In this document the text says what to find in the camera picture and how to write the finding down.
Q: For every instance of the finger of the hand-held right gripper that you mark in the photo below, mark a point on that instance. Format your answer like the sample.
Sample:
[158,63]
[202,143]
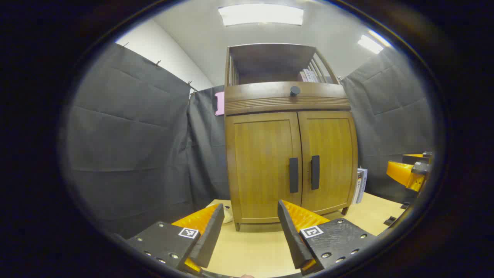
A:
[401,173]
[415,158]

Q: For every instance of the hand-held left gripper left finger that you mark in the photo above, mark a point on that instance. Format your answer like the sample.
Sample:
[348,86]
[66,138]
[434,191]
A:
[211,231]

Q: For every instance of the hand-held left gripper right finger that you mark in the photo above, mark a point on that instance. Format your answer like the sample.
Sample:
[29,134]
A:
[290,235]

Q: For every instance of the wooden shoe cabinet door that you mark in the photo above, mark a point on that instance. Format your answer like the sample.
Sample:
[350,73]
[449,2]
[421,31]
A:
[334,154]
[258,166]

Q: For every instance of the wooden double-door shoe cabinet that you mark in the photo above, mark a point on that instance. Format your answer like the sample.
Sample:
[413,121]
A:
[266,96]

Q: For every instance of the white books beside cabinet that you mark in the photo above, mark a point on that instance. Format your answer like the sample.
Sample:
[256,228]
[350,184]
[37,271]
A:
[361,185]

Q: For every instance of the books on cabinet shelf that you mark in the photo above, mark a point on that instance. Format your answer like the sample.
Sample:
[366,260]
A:
[308,75]

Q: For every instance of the white plush toy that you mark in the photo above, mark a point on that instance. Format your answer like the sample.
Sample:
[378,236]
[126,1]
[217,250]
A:
[228,214]

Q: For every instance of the small ceiling light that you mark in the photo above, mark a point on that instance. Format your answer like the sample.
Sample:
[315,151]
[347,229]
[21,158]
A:
[369,44]

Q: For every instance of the black backdrop cloth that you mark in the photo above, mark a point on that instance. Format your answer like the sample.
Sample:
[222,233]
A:
[127,135]

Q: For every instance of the round black drawer knob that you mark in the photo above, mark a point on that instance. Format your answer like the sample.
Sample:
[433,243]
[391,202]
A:
[295,90]

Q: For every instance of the large rectangular ceiling light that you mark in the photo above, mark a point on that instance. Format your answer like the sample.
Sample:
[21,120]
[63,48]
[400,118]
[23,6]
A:
[260,14]

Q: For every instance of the small black bracket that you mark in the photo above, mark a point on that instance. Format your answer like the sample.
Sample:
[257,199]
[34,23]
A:
[390,221]
[405,205]

